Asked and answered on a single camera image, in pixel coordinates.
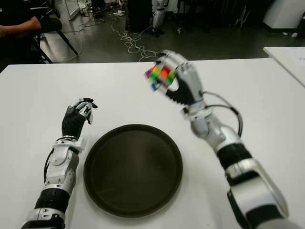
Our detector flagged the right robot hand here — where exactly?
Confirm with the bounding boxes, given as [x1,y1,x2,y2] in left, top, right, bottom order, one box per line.
[154,49,205,105]

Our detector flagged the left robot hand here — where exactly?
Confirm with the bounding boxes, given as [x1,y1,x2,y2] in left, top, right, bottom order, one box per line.
[61,97,98,140]

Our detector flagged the multicoloured Rubik's cube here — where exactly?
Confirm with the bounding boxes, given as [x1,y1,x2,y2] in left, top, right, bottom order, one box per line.
[143,63,177,93]

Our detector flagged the person's bare forearm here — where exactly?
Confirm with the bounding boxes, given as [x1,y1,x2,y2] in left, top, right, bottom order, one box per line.
[0,16,43,38]

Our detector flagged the dark brown round plate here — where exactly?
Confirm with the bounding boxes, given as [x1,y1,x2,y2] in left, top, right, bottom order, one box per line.
[83,124,183,218]

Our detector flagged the silver humanoid robot legs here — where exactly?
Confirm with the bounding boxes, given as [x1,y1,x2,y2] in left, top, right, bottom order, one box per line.
[152,0,167,37]

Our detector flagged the black tall cabinet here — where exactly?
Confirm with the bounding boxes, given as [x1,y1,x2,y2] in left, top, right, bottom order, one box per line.
[128,0,154,33]

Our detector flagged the grey folded metal stand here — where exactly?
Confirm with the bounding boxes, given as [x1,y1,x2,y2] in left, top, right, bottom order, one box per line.
[235,4,248,27]

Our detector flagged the black metal chair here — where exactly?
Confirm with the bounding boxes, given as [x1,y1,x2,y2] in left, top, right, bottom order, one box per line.
[30,0,79,64]

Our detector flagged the white cabinet with dark base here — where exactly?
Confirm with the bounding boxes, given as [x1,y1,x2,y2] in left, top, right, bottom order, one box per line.
[263,0,305,33]

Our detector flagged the white framed panel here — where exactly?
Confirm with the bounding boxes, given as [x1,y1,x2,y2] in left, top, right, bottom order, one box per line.
[65,0,92,21]

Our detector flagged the person's black clothed body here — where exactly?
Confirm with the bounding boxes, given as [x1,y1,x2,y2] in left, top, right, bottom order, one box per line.
[0,0,62,72]

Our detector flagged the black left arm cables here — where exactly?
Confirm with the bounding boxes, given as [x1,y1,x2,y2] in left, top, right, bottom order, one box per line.
[44,149,54,184]

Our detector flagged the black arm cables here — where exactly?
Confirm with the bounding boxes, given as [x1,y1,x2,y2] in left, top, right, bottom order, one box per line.
[202,90,244,138]
[44,149,54,184]

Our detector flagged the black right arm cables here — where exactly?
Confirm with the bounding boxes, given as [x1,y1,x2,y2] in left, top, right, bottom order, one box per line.
[202,90,244,138]

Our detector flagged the tangled white floor cable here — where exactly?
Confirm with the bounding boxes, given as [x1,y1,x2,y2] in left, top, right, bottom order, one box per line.
[111,14,169,63]

